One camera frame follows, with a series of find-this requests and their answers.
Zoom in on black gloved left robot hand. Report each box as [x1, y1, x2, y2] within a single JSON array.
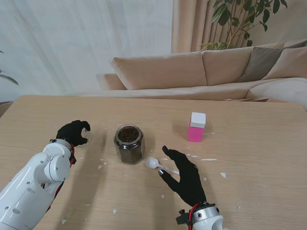
[[56, 120, 91, 148]]

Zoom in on white square jar cap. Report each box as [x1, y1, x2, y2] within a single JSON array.
[[189, 112, 207, 129]]

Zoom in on pink coffee jar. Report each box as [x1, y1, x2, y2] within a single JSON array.
[[187, 126, 205, 143]]

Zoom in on clear glass jar lid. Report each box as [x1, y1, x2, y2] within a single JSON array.
[[71, 126, 94, 148]]

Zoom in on grey sofa cushion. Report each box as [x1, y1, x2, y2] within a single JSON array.
[[237, 46, 286, 83]]

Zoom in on glass jar of coffee beans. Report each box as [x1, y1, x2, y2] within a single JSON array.
[[113, 124, 146, 165]]

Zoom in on white plastic spoon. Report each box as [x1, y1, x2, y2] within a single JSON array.
[[146, 157, 180, 175]]

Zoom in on beige sofa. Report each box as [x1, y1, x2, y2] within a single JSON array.
[[95, 39, 307, 111]]

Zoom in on arm red cable bundle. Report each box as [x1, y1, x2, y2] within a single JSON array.
[[187, 202, 200, 230], [45, 143, 77, 211]]

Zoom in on beige sofa cushion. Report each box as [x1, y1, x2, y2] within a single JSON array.
[[262, 46, 307, 81]]

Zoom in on tall green leafy plant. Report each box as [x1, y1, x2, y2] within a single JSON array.
[[200, 0, 288, 51]]

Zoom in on left arm red cable bundle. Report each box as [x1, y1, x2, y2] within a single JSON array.
[[45, 143, 77, 211]]

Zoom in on right arm red cable bundle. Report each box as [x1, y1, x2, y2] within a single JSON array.
[[187, 202, 200, 230]]

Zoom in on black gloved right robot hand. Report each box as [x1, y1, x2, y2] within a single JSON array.
[[157, 145, 207, 207]]

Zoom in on small green plant leaves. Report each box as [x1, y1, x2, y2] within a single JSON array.
[[0, 50, 19, 86]]

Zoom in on beige pleated curtain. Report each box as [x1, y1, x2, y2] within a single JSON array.
[[170, 0, 255, 54]]

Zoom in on white sheer curtain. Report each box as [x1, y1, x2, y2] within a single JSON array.
[[0, 0, 174, 96]]

